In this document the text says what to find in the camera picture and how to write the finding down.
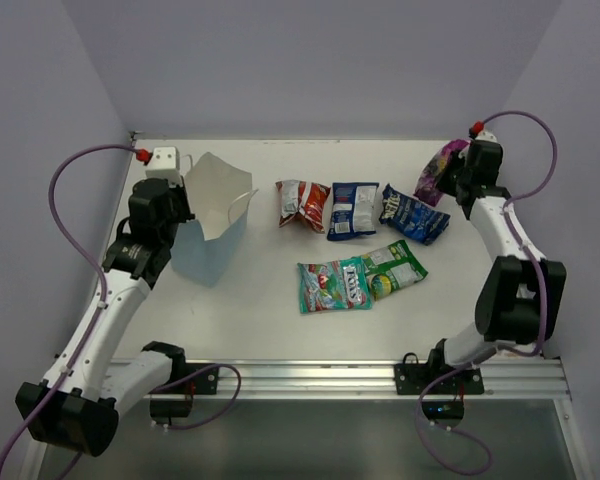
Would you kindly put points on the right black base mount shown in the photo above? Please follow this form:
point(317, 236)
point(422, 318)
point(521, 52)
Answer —
point(412, 377)

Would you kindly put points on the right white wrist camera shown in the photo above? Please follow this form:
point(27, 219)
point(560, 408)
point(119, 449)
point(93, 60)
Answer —
point(479, 132)

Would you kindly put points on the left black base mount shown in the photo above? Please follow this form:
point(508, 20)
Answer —
point(175, 400)

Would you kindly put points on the blue white snack bag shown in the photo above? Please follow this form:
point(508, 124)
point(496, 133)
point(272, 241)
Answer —
point(352, 210)

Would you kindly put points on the aluminium rail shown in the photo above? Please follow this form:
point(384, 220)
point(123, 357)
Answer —
point(504, 378)

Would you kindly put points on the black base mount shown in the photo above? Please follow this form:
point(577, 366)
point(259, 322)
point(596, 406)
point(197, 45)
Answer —
point(175, 400)
point(412, 377)

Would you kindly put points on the teal candy bag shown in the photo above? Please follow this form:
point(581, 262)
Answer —
point(333, 286)

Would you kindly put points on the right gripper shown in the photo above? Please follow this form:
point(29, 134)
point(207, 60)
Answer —
point(442, 183)

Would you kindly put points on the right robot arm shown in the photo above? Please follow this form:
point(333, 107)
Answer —
point(516, 309)

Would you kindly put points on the green snack bag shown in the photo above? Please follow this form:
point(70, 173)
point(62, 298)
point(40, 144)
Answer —
point(392, 268)

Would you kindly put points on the purple snack bag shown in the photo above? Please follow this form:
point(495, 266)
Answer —
point(426, 190)

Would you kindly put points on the blue kettle chips bag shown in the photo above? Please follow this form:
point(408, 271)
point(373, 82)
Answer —
point(411, 217)

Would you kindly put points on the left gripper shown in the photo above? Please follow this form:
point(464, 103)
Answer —
point(181, 201)

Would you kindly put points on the light blue paper bag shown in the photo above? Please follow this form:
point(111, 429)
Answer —
point(219, 195)

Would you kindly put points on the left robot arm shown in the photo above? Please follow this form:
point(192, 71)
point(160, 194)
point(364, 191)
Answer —
point(76, 405)

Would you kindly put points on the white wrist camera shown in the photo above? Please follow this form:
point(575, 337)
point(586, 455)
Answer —
point(479, 132)
point(161, 163)

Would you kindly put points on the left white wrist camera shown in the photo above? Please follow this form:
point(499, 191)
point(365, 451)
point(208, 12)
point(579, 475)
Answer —
point(161, 163)

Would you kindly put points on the red chips bag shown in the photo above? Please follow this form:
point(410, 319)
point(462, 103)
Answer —
point(303, 201)

